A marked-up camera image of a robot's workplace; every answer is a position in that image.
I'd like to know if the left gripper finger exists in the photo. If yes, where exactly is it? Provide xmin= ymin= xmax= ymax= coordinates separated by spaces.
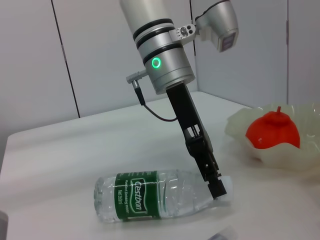
xmin=186 ymin=136 xmax=227 ymax=200
xmin=209 ymin=151 xmax=223 ymax=179

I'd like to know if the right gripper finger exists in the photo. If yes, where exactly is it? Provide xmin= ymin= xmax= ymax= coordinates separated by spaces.
xmin=209 ymin=225 xmax=238 ymax=240
xmin=0 ymin=211 xmax=10 ymax=240

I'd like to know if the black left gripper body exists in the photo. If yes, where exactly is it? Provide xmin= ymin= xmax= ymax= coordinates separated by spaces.
xmin=165 ymin=83 xmax=209 ymax=141

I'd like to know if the orange fruit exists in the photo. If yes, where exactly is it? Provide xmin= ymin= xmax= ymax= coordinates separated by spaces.
xmin=244 ymin=106 xmax=301 ymax=150

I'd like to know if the clear green-label water bottle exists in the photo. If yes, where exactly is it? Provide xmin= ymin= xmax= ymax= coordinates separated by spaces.
xmin=93 ymin=168 xmax=234 ymax=224

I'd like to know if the pale green wavy fruit bowl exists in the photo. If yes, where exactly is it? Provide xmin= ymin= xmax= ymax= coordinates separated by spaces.
xmin=225 ymin=102 xmax=320 ymax=173

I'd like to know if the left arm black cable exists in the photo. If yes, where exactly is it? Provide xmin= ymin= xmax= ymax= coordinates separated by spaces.
xmin=125 ymin=69 xmax=180 ymax=123

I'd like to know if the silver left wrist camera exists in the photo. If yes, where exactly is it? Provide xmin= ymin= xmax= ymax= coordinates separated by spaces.
xmin=168 ymin=0 xmax=240 ymax=54

